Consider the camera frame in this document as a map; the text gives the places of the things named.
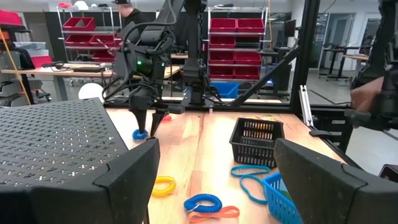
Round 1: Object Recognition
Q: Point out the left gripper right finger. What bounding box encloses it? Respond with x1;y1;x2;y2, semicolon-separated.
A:
275;138;398;224

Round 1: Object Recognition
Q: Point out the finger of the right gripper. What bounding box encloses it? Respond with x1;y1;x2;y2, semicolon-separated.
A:
150;111;169;137
132;109;147;133

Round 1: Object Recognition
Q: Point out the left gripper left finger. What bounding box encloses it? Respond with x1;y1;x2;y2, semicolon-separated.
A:
0;136;161;224

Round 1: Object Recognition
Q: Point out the blue coil wristband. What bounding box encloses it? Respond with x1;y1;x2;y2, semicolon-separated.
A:
131;128;149;141
183;193;223;214

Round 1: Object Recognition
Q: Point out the yellow coil wristband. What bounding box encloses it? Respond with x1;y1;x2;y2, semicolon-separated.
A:
151;175;177;198

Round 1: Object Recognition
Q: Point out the blue plastic slotted basket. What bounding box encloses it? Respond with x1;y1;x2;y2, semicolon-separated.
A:
262;172;304;224

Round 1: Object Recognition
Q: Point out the teal rubber band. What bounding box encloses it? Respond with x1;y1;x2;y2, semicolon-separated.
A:
230;164;271;179
239;174;269;205

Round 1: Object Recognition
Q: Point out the black plastic slotted basket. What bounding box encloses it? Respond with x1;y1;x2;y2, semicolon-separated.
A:
229;117;285;169

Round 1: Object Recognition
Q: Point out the orange rubber band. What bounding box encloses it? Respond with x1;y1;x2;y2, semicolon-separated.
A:
187;205;241;224

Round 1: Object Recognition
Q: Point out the wooden top work desk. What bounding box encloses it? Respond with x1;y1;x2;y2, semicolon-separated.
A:
1;63;184;102

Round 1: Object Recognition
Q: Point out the wooden top standing desk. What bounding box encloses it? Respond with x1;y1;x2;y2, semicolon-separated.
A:
319;45;371;82

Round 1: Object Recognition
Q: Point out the table lamp with white bulb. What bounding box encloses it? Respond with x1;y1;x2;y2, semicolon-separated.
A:
77;82;106;103

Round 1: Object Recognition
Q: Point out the red storage bin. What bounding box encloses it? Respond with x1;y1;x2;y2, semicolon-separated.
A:
234;51;262;65
208;66;234;80
90;34;121;47
208;50;235;65
237;17;266;34
210;17;238;34
0;9;23;26
62;17;96;32
30;55;53;68
210;35;236;49
91;50;116;62
64;34;91;47
234;67;261;80

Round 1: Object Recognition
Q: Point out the blue floor bin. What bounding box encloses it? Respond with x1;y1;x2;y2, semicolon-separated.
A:
211;82;241;100

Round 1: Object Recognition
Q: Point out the person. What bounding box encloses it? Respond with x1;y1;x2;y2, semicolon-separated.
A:
111;0;156;30

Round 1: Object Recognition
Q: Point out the black perforated metal riser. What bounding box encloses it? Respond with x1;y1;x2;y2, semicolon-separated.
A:
0;98;129;188

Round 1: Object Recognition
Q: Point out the silver aluminium bar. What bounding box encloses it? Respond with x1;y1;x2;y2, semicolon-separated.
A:
298;84;314;127

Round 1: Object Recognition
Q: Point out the black monitor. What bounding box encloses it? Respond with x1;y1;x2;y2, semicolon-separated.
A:
284;19;297;38

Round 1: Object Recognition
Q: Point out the metal wire shelf rack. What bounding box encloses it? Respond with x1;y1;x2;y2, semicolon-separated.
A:
57;5;123;63
207;6;269;82

